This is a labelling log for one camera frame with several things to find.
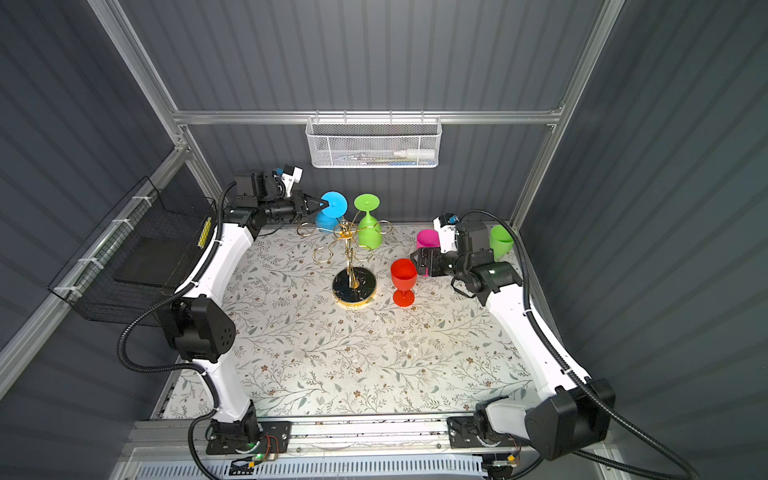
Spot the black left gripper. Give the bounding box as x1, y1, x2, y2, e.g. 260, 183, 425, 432
258, 191, 328, 225

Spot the pink wine glass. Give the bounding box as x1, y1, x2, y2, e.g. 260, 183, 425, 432
416, 229, 440, 276

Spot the blue wine glass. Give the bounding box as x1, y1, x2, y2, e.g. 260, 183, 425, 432
315, 191, 348, 233

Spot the red wine glass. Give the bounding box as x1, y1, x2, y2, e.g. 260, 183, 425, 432
390, 259, 418, 308

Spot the green wine glass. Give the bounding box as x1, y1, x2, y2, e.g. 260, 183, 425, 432
354, 193, 383, 250
489, 225, 514, 261

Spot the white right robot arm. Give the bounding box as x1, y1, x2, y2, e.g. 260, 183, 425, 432
410, 214, 615, 460

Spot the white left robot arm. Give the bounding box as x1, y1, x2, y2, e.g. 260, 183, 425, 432
158, 166, 328, 454

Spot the white vented cover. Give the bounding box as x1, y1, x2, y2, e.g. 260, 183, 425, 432
134, 454, 490, 480

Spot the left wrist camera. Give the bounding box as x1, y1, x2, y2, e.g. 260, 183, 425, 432
272, 165, 303, 198

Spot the white mesh wall basket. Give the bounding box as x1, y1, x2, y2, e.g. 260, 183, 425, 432
305, 118, 443, 169

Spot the gold wire glass rack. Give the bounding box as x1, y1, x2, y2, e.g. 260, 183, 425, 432
296, 219, 378, 309

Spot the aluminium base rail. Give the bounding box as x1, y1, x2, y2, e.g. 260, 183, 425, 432
143, 410, 613, 466

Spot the black wire side basket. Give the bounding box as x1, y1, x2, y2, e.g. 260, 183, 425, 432
48, 177, 216, 324

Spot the aluminium corner frame post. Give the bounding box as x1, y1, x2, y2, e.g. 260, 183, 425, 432
88, 1, 222, 200

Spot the right black corrugated cable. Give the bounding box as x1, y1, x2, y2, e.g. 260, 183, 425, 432
457, 208, 700, 480

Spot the right aluminium corner post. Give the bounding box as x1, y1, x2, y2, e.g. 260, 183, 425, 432
510, 0, 625, 229

